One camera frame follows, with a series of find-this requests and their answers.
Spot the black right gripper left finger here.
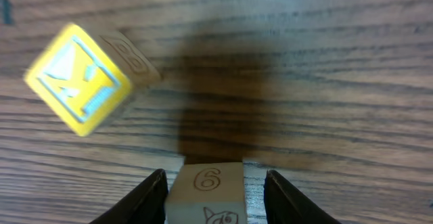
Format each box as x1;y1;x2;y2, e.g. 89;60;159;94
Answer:
90;169;168;224

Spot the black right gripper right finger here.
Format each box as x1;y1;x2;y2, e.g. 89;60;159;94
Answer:
264;170;341;224

